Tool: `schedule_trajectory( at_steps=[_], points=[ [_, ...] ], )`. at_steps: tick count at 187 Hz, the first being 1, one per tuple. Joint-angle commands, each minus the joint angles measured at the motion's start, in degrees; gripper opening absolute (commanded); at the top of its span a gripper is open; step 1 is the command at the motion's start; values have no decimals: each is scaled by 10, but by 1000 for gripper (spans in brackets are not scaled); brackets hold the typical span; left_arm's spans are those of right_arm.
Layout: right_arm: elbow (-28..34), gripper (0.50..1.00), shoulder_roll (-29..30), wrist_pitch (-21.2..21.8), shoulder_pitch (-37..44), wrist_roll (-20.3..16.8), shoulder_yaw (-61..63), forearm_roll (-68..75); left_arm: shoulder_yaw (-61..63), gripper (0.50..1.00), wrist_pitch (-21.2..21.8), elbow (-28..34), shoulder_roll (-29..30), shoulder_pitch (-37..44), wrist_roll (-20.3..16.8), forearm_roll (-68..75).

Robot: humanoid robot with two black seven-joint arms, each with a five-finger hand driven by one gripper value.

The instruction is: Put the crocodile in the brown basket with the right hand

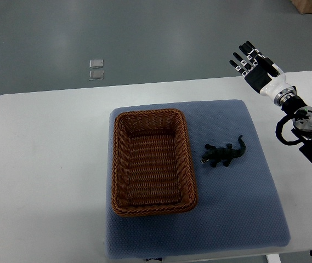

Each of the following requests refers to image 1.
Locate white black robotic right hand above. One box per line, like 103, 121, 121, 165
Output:
229, 41, 297, 107

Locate dark toy crocodile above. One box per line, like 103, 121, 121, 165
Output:
200, 135, 246, 168

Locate brown wicker basket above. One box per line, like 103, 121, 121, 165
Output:
111, 108, 198, 217

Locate blue-grey foam mat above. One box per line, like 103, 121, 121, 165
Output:
105, 100, 291, 259

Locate upper floor socket plate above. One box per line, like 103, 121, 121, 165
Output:
89, 59, 104, 68

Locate white table leg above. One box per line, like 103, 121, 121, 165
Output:
266, 254, 281, 263

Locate dark label under mat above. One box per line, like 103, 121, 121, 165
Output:
145, 258, 163, 263

